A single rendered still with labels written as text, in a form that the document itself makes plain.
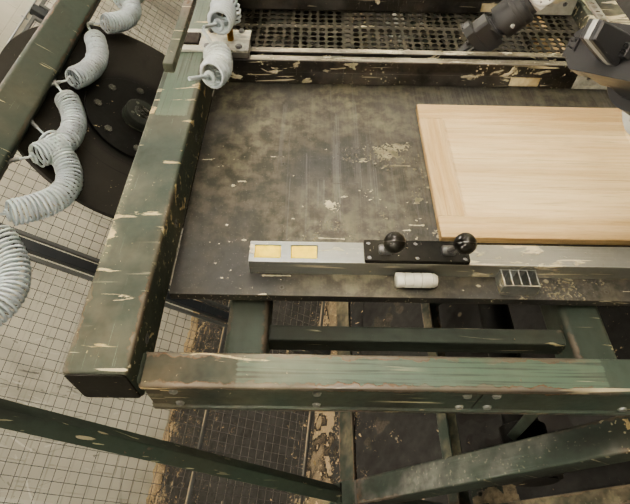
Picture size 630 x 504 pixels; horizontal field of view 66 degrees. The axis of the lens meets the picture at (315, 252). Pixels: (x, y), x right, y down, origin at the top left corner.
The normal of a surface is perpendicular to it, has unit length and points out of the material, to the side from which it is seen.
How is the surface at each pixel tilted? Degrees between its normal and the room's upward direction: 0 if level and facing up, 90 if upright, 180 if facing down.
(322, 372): 52
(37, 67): 90
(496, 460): 0
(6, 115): 90
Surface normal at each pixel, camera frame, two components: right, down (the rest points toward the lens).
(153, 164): 0.02, -0.60
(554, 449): -0.78, -0.38
